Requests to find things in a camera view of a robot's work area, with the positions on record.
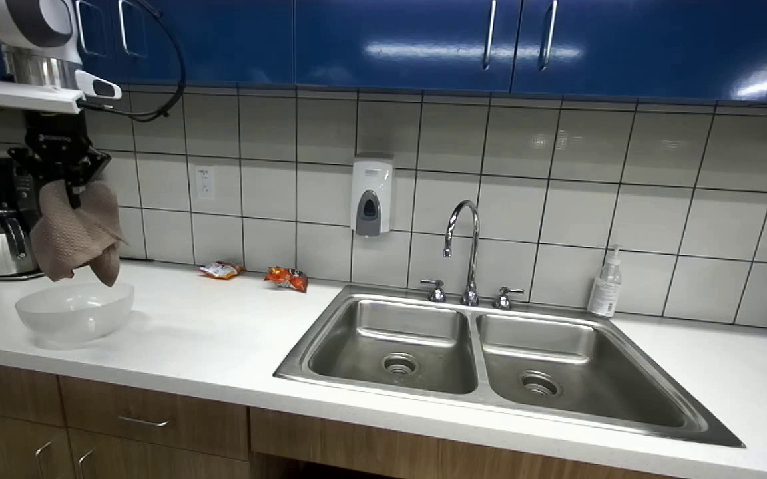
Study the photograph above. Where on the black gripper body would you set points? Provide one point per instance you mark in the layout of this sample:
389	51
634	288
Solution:
56	148

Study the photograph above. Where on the beige towel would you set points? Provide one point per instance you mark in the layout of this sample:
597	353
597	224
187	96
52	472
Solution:
68	234

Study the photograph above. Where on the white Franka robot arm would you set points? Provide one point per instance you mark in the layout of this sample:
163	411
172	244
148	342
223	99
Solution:
19	21

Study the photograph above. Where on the clear plastic bowl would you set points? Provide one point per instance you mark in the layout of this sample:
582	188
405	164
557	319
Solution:
74	313

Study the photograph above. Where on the small orange white wrapper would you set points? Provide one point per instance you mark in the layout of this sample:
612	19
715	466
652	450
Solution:
223	269

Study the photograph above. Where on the wooden drawer front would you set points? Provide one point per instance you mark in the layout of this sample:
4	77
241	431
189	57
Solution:
152	417
6	394

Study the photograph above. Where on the orange red snack wrapper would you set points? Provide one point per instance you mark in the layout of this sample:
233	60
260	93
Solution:
285	277

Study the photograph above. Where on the wooden lower cabinet door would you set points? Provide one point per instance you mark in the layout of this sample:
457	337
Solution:
152	461
0	449

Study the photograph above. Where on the chrome gooseneck faucet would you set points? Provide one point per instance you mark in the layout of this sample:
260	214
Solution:
470	257

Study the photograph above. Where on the wooden panel under sink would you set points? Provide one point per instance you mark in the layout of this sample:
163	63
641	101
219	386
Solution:
419	453

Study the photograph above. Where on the stainless double sink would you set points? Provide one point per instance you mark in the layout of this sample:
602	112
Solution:
508	363

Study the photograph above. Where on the clear soap bottle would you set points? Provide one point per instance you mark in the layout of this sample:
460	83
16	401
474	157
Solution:
606	288

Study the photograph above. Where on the white wall outlet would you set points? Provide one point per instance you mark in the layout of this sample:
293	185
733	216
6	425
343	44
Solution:
203	181

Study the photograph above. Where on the white wall soap dispenser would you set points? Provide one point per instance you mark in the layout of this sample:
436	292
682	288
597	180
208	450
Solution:
371	194

